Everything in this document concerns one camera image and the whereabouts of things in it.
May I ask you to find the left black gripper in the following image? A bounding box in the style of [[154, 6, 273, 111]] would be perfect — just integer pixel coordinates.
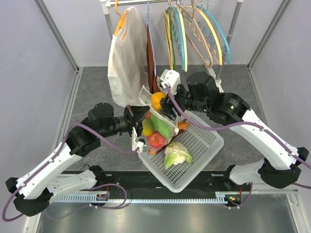
[[98, 105, 150, 139]]

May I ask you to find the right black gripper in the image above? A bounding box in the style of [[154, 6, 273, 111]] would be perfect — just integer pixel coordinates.
[[158, 82, 209, 121]]

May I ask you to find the orange tangerine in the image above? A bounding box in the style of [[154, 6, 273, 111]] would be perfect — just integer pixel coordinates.
[[151, 92, 166, 112]]

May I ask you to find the yellow lemon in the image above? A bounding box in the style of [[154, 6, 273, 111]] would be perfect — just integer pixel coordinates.
[[142, 118, 155, 137]]

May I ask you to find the light green cucumber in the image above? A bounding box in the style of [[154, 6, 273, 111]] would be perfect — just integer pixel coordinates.
[[150, 114, 173, 139]]

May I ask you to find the clear dotted zip top bag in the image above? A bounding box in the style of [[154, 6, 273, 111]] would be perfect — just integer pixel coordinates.
[[138, 87, 179, 154]]

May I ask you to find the red apple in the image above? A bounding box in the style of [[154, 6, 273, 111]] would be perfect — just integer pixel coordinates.
[[147, 131, 166, 149]]

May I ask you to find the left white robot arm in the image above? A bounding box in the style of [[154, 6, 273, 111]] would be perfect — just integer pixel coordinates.
[[5, 102, 150, 216]]

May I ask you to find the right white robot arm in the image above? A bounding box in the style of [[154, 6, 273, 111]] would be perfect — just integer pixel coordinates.
[[160, 70, 310, 191]]

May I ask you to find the brown cloth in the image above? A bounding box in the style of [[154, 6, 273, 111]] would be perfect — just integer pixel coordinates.
[[146, 25, 160, 94]]

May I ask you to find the orange pumpkin slice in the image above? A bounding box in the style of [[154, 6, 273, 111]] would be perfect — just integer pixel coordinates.
[[149, 122, 189, 155]]

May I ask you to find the white t-shirt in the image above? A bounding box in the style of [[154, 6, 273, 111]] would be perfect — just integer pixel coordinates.
[[107, 6, 164, 107]]

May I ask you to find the white cauliflower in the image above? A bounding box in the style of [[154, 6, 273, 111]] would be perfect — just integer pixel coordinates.
[[164, 141, 193, 169]]

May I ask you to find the white plastic basket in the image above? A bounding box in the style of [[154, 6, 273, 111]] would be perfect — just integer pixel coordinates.
[[138, 109, 224, 193]]

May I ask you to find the teal plastic hanger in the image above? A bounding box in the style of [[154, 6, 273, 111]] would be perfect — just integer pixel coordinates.
[[194, 0, 232, 65]]

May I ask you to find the cream hanger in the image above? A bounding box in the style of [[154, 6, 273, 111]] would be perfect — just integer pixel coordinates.
[[164, 11, 173, 70]]

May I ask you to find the orange hanger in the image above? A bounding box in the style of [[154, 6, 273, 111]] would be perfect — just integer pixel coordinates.
[[114, 0, 129, 37]]

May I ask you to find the green hanger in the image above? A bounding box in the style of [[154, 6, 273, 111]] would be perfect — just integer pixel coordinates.
[[168, 8, 175, 70]]

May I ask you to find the light blue hanger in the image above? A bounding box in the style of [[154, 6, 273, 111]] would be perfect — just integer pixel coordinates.
[[171, 5, 188, 72]]

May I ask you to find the yellow plastic hanger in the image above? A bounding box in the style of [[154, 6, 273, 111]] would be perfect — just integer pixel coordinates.
[[187, 4, 223, 66]]

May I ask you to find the grey clothes rack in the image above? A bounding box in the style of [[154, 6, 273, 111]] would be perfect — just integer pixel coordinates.
[[100, 0, 243, 87]]

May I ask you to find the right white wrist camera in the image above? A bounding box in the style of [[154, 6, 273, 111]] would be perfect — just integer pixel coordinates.
[[159, 69, 181, 94]]

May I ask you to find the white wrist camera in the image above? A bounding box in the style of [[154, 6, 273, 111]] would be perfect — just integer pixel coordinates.
[[131, 127, 146, 153], [159, 69, 181, 94]]

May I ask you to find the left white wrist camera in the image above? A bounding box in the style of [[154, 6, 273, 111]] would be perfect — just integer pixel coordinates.
[[131, 127, 146, 153]]

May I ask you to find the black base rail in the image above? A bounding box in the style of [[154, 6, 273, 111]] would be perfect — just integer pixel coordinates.
[[53, 167, 275, 200]]

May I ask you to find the blue wire hanger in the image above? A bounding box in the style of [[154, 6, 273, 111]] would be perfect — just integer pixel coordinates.
[[146, 0, 156, 77]]

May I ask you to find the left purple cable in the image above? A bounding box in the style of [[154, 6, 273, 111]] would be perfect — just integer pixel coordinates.
[[1, 122, 143, 222]]

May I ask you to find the purple cable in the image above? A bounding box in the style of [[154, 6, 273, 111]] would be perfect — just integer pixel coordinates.
[[166, 86, 311, 210], [1, 122, 143, 222]]

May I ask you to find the white slotted cable duct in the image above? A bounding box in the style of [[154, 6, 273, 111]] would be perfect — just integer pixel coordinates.
[[54, 192, 228, 204]]

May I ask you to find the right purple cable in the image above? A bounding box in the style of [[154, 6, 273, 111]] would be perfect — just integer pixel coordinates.
[[166, 86, 311, 210]]

